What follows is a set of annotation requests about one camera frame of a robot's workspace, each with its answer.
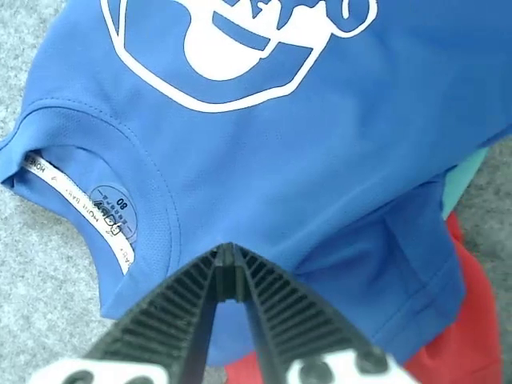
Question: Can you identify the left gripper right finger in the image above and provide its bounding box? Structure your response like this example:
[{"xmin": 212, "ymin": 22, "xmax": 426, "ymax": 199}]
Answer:
[{"xmin": 232, "ymin": 242, "xmax": 421, "ymax": 384}]

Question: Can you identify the red shirt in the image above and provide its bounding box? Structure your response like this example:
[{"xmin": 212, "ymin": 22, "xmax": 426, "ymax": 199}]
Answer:
[{"xmin": 224, "ymin": 210, "xmax": 504, "ymax": 384}]

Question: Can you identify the blue shirt with white print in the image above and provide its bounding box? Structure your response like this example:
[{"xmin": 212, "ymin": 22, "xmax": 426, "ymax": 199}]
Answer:
[{"xmin": 0, "ymin": 0, "xmax": 512, "ymax": 367}]

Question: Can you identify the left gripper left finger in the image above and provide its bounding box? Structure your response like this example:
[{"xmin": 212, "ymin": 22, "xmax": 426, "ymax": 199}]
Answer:
[{"xmin": 28, "ymin": 242, "xmax": 234, "ymax": 384}]

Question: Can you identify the teal shirt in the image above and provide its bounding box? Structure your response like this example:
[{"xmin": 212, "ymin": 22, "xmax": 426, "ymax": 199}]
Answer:
[{"xmin": 438, "ymin": 146, "xmax": 490, "ymax": 222}]

